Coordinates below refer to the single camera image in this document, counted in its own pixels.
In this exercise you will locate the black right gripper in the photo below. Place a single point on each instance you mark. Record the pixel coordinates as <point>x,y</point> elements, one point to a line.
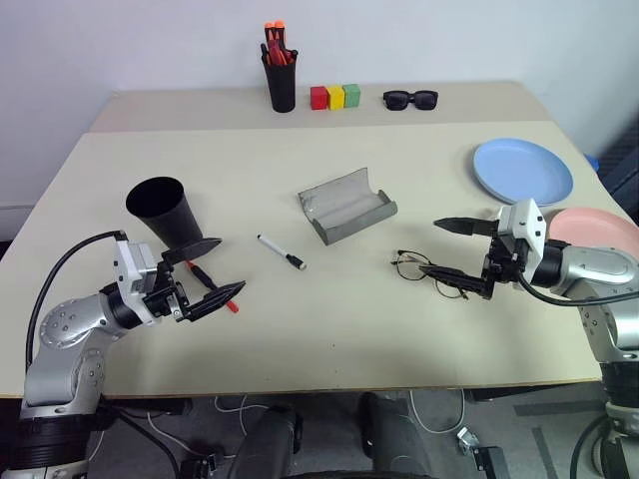
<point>506,262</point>

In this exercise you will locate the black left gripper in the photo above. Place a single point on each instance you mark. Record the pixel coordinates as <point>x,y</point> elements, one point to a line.
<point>167,299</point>

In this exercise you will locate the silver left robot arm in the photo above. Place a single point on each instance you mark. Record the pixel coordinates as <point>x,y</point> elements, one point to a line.
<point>75,349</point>

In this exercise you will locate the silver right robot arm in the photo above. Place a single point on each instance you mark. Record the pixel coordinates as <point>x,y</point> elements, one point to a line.
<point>599,264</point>

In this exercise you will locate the red and black pen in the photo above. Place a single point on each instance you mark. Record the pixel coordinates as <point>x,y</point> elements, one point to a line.
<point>202,275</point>

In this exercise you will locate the empty black cup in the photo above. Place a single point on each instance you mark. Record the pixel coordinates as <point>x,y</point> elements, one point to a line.
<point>175,219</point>

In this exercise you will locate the white marker black cap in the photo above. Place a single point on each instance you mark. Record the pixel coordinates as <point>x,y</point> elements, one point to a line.
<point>274,247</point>

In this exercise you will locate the blue plate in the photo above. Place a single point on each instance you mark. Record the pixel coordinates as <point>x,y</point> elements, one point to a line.
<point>519,169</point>

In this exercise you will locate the grey open glasses case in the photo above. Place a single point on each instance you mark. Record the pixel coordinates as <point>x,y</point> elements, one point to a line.
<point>344,212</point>

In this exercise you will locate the pink plate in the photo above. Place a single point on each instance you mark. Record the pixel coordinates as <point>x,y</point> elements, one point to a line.
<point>589,224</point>

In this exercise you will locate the small blue object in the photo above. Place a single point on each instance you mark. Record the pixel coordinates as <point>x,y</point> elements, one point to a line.
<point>592,163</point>

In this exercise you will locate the black sunglasses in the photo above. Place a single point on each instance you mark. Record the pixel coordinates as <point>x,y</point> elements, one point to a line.
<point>397,101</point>

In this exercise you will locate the dark grey rounded shape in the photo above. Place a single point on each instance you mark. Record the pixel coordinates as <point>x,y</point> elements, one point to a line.
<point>394,434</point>
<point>264,439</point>

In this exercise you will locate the black ribbed equipment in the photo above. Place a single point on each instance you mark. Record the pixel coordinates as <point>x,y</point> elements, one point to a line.
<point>621,164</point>

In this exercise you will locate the grey caster wheel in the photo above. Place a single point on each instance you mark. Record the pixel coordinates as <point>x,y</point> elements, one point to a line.
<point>468,440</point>

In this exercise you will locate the green wooden block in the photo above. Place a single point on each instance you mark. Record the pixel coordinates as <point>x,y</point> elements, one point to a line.
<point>352,96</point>

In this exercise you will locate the black floor box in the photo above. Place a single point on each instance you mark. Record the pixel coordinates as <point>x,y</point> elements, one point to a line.
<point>199,468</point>

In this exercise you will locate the yellow wooden block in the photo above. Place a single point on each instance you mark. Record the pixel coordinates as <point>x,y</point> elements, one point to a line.
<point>336,98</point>

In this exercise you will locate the black pen holder cup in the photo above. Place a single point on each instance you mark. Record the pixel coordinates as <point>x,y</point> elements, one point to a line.
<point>282,85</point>

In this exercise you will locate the red wooden block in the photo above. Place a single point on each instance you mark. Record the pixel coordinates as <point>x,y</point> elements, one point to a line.
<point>318,99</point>

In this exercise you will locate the black marker orange cap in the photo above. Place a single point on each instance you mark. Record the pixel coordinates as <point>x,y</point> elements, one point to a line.
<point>279,29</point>
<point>270,30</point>

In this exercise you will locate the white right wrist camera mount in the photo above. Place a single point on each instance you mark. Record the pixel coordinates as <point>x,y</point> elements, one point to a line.
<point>524,222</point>

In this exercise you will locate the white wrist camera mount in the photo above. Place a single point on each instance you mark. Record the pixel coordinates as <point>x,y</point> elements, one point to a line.
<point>524,222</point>
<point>125,264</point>

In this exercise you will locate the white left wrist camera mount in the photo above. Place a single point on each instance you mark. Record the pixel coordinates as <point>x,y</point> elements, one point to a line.
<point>125,264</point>

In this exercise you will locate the black metal floor bracket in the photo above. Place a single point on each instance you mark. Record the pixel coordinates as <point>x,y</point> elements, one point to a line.
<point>491,461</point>

